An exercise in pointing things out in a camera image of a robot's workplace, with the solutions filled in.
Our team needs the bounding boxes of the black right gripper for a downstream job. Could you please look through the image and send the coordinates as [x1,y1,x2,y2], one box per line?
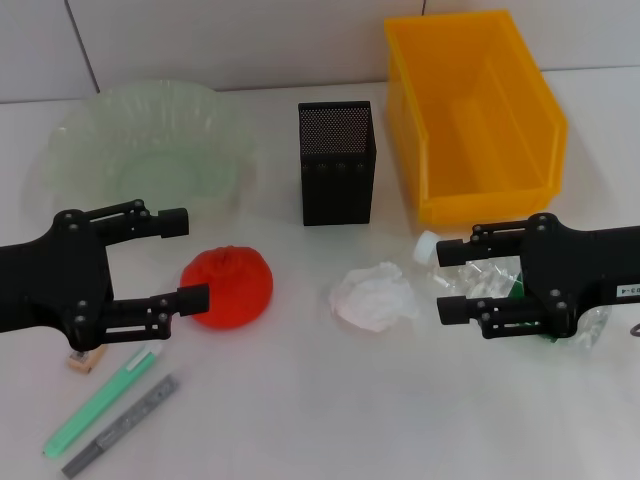
[435,212,640,341]

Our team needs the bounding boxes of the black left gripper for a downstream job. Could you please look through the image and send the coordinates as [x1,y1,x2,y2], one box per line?
[0,198,211,352]

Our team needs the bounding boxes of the clear green-label water bottle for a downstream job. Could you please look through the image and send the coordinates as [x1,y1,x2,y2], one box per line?
[413,230,614,354]

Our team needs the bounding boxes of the red-orange toy orange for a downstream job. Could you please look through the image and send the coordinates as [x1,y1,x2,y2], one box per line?
[178,244,275,331]

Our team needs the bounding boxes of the white paper ball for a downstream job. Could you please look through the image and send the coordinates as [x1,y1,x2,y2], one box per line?
[328,260,420,334]

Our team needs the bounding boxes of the green glass fruit plate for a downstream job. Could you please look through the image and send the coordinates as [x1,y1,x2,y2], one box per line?
[42,78,259,244]

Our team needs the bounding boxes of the black mesh pen holder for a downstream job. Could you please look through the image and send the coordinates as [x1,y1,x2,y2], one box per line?
[297,100,377,227]

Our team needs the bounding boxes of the beige eraser with barcode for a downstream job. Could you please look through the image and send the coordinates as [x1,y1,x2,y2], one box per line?
[67,344,107,375]

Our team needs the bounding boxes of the grey marker pen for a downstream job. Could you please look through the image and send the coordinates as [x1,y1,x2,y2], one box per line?
[60,373,181,479]

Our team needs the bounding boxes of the mint green pen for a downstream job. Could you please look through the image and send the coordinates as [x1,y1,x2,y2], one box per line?
[42,342,165,459]

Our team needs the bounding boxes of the yellow plastic bin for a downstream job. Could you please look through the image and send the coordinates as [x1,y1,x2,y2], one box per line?
[383,8,570,226]

